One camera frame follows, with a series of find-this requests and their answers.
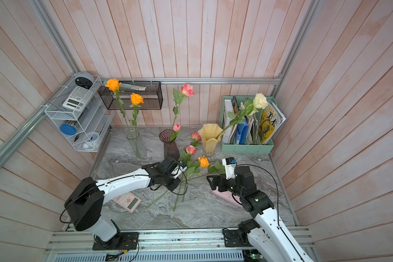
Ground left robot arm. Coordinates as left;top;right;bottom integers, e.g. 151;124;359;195
63;157;187;251

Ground white wire mesh shelf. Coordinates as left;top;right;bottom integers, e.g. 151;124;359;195
45;74;114;153

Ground purple ribbed glass vase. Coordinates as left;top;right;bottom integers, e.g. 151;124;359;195
159;129;180;160

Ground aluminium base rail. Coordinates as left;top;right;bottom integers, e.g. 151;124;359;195
42;225;315;262

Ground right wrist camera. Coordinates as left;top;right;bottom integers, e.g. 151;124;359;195
222;157;236;180

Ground round black white device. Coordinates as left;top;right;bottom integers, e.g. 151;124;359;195
75;72;95;90

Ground clear glass cylinder vase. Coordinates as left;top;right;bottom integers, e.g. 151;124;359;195
126;128;147;159

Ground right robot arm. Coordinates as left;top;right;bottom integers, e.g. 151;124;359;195
207;165;313;262

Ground white book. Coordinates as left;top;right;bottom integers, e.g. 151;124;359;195
222;99;235;144

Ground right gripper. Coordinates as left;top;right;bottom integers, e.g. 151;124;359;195
207;172;246;199

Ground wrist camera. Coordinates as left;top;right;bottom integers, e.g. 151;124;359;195
171;163;187;179
222;157;236;180

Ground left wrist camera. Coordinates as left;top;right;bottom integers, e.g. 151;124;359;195
171;163;187;179

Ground yellow magazine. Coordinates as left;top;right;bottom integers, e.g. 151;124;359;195
258;100;286;145

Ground pink case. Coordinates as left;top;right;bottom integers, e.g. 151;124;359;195
212;190;243;208

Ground white calculator on shelf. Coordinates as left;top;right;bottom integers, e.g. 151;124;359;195
62;86;93;112

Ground blue lid jar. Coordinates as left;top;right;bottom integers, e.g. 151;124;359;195
59;121;77;136

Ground black wire basket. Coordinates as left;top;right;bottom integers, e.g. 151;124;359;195
98;81;163;110

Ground green file organizer box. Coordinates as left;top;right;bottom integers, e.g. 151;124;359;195
218;96;277;155

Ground yellow ruffled vase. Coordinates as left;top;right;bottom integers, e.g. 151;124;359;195
198;123;223;159

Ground orange rose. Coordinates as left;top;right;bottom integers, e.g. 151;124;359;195
146;153;224;208
129;93;145;155
104;78;141;158

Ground pink calculator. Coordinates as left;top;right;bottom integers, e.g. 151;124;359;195
113;192;142;214

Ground pink rose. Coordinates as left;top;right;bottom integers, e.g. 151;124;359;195
172;84;195;132
174;145;200;211
191;132;202;147

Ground blue folder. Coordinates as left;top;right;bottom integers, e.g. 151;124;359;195
234;118;248;145

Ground white strip on basket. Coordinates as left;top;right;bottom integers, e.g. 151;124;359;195
120;83;146;91

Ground pink tulip bud flower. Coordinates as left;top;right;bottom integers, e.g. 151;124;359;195
170;124;181;141

